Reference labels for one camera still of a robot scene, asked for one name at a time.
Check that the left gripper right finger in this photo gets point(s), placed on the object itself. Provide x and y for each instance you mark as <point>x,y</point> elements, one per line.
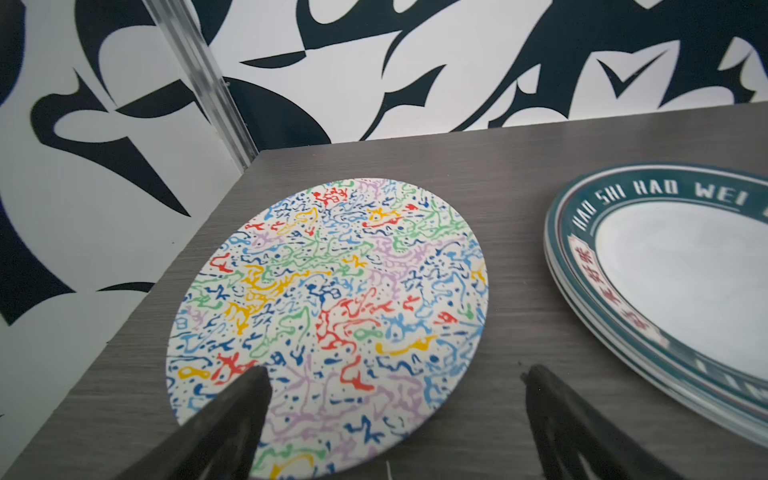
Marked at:
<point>575,441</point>

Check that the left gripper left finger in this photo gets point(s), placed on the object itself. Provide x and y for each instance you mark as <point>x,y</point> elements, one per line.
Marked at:
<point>218,442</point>

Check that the colourful squiggle pattern plate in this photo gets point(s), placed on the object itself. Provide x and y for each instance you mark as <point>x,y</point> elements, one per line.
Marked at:
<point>364,299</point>

